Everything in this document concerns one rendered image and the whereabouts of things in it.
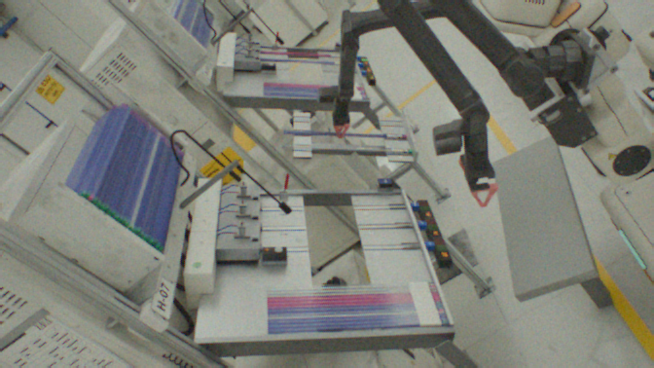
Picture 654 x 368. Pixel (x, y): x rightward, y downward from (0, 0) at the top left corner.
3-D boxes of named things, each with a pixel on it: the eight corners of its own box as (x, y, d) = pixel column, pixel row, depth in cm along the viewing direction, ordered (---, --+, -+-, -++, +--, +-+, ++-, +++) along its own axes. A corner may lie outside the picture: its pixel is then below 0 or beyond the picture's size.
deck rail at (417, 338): (450, 341, 161) (454, 326, 157) (452, 347, 159) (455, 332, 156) (196, 352, 152) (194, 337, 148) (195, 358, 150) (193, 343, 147)
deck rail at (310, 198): (401, 202, 217) (403, 189, 213) (402, 204, 215) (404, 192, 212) (212, 204, 208) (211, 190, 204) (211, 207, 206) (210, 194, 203)
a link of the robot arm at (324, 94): (351, 97, 210) (350, 76, 212) (321, 97, 209) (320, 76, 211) (346, 109, 222) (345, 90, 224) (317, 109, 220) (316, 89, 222)
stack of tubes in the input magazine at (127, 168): (184, 151, 190) (121, 97, 177) (163, 250, 148) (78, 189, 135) (159, 172, 194) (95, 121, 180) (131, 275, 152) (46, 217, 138)
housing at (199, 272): (223, 209, 207) (221, 177, 199) (214, 308, 167) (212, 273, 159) (200, 209, 206) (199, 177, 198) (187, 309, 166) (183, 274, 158)
